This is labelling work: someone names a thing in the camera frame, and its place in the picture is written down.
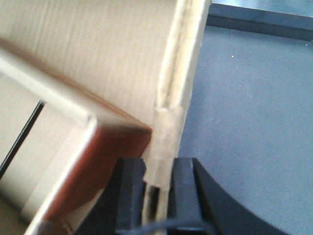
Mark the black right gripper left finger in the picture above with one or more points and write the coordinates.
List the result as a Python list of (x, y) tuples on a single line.
[(131, 193)]

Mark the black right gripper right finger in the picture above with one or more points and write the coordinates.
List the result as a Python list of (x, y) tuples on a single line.
[(195, 195)]

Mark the brown corrugated cardboard box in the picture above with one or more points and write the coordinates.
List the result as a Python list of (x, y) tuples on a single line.
[(83, 83)]

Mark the black low shelf frame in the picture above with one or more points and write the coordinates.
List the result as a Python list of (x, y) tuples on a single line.
[(257, 19)]

